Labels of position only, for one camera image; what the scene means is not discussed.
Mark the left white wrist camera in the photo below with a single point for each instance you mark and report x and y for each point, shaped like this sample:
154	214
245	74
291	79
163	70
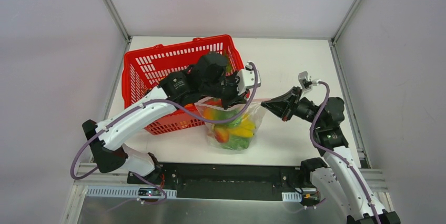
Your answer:
248	78

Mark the right aluminium frame post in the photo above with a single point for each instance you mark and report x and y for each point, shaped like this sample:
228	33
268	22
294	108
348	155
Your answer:
345	21

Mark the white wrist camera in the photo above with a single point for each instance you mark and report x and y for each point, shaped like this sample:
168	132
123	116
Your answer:
248	78
306	81

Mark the yellow banana toy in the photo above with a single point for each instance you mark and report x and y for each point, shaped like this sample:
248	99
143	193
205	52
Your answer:
243	126

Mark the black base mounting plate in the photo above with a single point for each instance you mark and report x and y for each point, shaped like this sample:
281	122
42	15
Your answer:
232	182

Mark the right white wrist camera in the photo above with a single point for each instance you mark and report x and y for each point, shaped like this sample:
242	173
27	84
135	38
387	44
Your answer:
306	81

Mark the left aluminium frame post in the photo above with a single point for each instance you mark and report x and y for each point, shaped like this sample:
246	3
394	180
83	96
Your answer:
117	19

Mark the green orange mango toy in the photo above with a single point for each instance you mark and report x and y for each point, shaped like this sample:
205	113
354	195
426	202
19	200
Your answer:
215	113

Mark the clear zip top bag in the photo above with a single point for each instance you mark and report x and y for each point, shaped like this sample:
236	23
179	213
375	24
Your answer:
255	110

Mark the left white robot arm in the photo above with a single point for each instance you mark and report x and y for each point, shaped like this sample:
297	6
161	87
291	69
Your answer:
106	139

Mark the green napa cabbage toy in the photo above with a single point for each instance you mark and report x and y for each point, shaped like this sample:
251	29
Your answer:
236	143

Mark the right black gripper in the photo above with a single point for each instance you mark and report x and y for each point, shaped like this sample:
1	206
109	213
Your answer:
291	105

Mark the red plastic shopping basket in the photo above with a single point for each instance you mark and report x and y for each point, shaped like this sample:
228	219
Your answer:
168	67

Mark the red peach toy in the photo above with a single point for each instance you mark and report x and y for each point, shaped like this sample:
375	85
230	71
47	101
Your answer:
221	134

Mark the aluminium frame post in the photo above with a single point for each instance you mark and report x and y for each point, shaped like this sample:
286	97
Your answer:
117	19
345	21

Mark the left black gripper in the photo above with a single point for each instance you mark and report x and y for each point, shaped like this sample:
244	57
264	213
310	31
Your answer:
230	96

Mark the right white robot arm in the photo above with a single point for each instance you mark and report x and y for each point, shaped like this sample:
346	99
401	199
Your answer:
334	173

